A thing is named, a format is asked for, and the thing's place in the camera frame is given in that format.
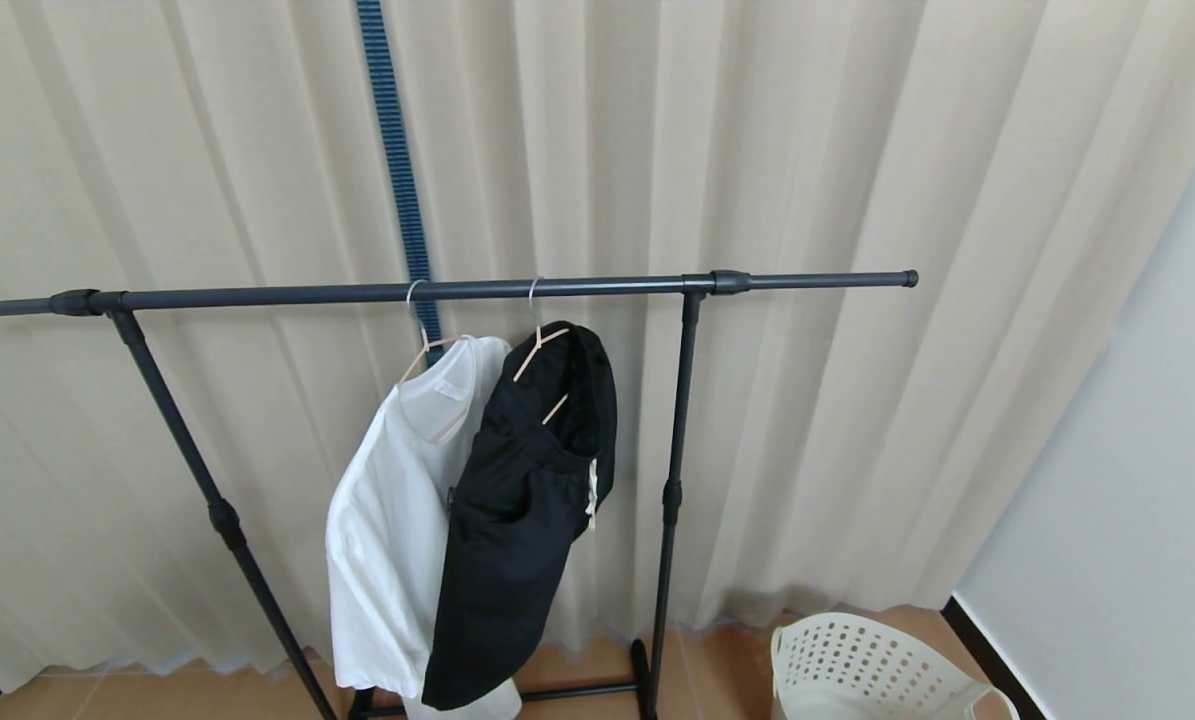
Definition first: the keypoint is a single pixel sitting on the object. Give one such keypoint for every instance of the black clothes rack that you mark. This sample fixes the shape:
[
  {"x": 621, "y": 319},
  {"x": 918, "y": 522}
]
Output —
[{"x": 807, "y": 281}]

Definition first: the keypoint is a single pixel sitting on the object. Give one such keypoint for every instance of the beige curtain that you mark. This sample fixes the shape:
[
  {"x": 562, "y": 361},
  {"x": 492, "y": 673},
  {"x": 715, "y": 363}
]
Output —
[
  {"x": 807, "y": 450},
  {"x": 157, "y": 120}
]

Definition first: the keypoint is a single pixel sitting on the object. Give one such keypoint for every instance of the pink clothes hanger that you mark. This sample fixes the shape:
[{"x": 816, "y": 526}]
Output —
[
  {"x": 419, "y": 330},
  {"x": 535, "y": 325}
]

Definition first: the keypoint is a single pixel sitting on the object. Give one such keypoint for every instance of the window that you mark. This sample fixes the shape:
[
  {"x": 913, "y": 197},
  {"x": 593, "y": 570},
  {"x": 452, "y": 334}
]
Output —
[{"x": 397, "y": 150}]

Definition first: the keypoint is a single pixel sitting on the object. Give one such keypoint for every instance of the white garment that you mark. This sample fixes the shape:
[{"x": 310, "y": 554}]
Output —
[{"x": 387, "y": 530}]

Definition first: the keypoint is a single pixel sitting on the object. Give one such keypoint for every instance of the black garment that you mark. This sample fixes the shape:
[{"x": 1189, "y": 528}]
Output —
[{"x": 507, "y": 560}]

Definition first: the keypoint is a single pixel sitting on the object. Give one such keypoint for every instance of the white laundry basket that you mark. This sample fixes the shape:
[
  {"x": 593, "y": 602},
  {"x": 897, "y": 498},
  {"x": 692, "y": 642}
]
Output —
[{"x": 857, "y": 660}]

